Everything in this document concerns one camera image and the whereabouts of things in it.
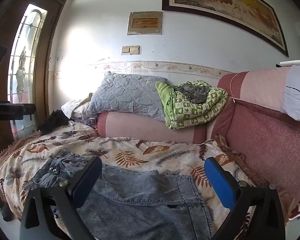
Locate large framed painting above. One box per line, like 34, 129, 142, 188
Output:
162, 0, 289, 57

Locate grey cloth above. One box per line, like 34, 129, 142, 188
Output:
174, 81, 212, 105

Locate grey quilted blanket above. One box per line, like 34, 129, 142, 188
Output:
86, 71, 168, 123

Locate light blue folded cloth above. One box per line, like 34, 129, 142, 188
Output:
280, 65, 300, 122

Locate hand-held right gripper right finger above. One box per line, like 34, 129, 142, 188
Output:
204, 157, 287, 240

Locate black cloth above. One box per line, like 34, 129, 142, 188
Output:
37, 110, 70, 136

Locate white cord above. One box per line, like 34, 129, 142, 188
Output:
229, 72, 243, 103

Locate white pillow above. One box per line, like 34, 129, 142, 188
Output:
61, 92, 93, 120

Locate pink and red sofa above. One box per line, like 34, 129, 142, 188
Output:
96, 66, 300, 222

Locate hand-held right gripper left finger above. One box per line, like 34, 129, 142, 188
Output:
19, 156, 103, 240

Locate beige light switch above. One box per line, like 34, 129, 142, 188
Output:
121, 45, 141, 55

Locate purple packet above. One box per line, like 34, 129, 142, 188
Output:
76, 117, 98, 130

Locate small framed wall panel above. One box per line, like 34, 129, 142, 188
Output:
127, 11, 163, 36

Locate leaf-print blanket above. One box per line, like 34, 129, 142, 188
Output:
0, 125, 257, 240

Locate grey-blue denim pants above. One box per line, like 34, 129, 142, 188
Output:
22, 149, 215, 240

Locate green printed blanket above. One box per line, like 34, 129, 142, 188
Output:
155, 80, 229, 130

